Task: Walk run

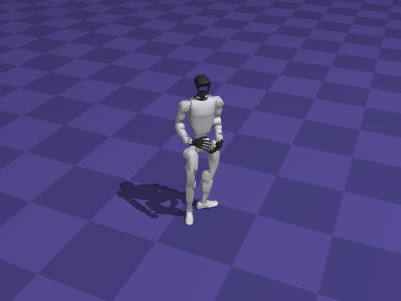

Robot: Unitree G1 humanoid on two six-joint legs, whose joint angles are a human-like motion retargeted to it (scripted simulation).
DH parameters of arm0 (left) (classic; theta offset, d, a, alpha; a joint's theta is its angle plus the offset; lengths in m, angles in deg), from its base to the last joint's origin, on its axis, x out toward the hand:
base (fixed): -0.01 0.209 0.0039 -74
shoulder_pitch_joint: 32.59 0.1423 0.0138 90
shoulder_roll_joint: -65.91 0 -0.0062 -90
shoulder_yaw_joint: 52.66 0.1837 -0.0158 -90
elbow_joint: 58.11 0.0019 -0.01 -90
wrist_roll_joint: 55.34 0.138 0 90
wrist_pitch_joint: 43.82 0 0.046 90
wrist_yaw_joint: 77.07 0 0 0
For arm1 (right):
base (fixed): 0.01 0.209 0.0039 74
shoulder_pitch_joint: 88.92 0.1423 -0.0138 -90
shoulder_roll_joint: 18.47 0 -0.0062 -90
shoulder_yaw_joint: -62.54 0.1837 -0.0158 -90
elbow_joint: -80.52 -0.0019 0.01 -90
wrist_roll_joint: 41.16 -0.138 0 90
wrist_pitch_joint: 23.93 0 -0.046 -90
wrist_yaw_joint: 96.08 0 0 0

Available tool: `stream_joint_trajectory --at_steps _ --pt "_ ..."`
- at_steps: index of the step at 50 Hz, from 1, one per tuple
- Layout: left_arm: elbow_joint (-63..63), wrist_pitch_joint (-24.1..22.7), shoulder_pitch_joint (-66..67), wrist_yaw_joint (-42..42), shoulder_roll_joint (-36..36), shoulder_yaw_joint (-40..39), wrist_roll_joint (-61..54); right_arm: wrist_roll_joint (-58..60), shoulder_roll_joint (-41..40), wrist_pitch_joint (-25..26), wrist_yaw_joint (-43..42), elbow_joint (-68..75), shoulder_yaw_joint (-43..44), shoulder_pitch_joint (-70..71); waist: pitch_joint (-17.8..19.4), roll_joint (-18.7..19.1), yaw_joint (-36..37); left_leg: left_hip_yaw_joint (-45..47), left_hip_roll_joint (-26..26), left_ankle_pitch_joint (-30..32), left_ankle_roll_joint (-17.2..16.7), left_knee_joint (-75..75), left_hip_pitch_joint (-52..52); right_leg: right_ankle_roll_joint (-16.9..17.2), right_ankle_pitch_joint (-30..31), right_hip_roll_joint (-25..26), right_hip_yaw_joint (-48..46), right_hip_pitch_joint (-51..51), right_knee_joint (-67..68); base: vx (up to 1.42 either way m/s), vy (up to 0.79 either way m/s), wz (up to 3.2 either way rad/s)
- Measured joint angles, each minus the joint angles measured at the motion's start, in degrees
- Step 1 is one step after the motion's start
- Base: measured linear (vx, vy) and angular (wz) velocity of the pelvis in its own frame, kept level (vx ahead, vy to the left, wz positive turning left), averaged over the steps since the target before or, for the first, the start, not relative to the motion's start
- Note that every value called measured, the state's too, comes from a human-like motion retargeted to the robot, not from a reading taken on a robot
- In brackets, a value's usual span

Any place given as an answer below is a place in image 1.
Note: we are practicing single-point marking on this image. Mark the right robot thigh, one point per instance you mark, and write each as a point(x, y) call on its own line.
point(191, 165)

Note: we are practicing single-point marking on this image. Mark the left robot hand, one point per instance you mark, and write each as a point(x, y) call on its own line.
point(217, 147)

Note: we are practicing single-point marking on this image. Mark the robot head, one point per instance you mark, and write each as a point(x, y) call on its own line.
point(202, 81)

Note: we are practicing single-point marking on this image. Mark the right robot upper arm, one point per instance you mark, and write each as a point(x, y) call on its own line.
point(183, 107)

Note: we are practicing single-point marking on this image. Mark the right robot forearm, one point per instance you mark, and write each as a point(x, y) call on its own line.
point(183, 134)

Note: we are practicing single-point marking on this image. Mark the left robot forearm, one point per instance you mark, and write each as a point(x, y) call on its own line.
point(218, 132)

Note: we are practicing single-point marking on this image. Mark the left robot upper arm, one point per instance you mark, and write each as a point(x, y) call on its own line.
point(218, 110)

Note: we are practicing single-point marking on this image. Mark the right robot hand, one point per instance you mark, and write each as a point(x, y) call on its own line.
point(199, 142)

